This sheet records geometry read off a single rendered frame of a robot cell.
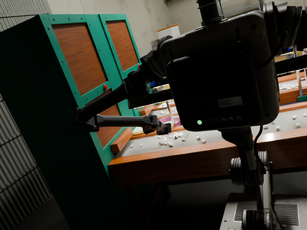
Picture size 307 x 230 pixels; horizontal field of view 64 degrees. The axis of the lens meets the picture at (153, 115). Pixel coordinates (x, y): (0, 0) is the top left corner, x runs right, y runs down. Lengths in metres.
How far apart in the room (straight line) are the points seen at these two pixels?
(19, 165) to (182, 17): 6.24
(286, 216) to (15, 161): 2.82
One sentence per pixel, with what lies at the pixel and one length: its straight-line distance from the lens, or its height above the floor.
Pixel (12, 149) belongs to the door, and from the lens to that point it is 3.33.
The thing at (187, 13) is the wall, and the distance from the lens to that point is 7.97.
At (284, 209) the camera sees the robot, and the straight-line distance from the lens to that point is 1.50.
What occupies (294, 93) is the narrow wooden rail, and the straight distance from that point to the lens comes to 2.22.
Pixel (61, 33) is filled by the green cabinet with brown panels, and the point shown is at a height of 1.68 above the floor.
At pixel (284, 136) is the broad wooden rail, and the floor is 0.76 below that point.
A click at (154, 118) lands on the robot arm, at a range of 1.44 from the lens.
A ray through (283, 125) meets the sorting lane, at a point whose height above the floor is 0.74.
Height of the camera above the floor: 1.48
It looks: 17 degrees down
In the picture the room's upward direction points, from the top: 19 degrees counter-clockwise
